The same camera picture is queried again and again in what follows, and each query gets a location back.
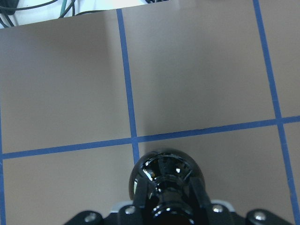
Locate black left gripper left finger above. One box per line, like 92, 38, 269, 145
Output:
133, 174, 149, 209

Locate dark glass wine bottle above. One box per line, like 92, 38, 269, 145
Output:
128, 148, 204, 225

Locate black cables behind table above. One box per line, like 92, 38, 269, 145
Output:
0, 0, 169, 28

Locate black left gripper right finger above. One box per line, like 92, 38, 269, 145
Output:
188, 177, 211, 208

